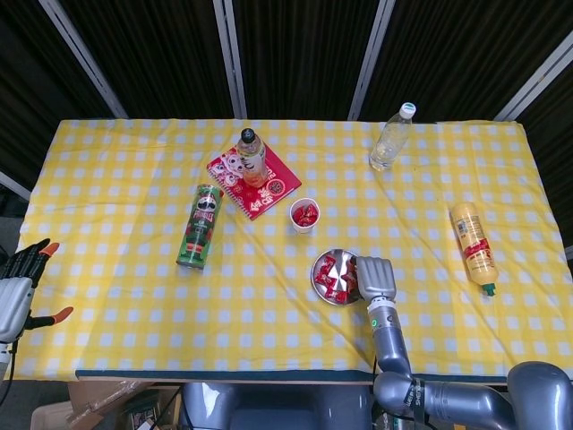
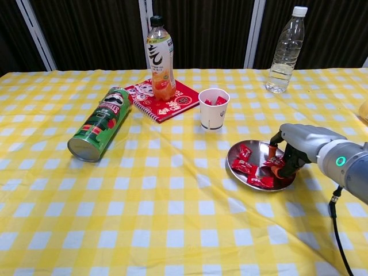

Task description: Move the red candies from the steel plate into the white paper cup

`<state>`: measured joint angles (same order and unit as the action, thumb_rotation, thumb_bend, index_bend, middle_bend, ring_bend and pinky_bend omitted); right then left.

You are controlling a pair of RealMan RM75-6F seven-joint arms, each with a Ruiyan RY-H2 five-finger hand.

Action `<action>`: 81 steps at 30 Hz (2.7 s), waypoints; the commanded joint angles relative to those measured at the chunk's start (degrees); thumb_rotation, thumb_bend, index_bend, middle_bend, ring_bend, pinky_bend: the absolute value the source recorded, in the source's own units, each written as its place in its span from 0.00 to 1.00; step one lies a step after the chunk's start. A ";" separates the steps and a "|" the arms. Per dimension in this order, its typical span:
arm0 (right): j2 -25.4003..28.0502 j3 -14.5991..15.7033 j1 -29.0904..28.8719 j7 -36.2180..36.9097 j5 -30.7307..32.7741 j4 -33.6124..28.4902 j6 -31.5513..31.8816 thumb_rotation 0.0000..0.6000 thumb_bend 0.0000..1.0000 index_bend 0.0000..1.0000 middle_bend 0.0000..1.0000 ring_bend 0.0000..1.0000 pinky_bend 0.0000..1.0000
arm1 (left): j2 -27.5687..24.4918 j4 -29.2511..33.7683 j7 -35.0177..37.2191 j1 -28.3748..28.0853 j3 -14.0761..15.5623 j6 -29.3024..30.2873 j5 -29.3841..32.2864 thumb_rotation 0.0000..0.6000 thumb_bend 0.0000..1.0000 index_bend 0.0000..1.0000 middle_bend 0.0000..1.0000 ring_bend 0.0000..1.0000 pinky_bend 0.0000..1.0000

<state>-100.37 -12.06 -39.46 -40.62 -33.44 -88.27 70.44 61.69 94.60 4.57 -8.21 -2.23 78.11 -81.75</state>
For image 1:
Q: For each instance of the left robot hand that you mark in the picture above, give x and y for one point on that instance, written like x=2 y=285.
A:
x=15 y=300

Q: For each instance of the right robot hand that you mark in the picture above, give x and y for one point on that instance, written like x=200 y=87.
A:
x=376 y=277

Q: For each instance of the red candy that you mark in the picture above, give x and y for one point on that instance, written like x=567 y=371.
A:
x=348 y=271
x=336 y=294
x=309 y=220
x=323 y=277
x=309 y=210
x=329 y=263
x=297 y=216
x=351 y=285

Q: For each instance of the round metal plate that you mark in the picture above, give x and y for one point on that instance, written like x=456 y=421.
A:
x=342 y=256

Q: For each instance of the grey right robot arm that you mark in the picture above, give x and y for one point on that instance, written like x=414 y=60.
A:
x=389 y=345

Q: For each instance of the white paper cup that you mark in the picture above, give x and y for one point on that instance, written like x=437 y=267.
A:
x=304 y=228

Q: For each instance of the yellow squeeze sauce bottle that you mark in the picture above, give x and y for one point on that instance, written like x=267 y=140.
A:
x=474 y=242

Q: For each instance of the yellow white checkered tablecloth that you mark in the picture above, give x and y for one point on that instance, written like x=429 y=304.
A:
x=268 y=331

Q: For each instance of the beige plastic container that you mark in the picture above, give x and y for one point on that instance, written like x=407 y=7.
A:
x=49 y=416

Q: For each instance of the brown cardboard box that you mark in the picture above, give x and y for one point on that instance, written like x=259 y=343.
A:
x=103 y=398

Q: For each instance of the red spiral notebook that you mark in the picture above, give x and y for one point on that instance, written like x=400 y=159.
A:
x=277 y=186

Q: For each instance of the clear water bottle white cap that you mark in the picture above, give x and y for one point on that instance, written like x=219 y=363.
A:
x=389 y=143

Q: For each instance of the orange drink bottle black cap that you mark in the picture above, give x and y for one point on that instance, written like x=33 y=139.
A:
x=253 y=165

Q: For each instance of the grey robot torso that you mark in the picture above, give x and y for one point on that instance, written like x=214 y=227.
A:
x=268 y=412

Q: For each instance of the green Pringles can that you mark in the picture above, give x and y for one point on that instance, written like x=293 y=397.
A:
x=199 y=228

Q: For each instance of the black pleated curtain panel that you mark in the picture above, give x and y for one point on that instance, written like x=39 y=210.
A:
x=555 y=134
x=304 y=58
x=36 y=80
x=165 y=58
x=456 y=58

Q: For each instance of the white metal partition post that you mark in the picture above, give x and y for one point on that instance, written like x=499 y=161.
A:
x=372 y=58
x=230 y=58
x=13 y=183
x=84 y=58
x=537 y=85

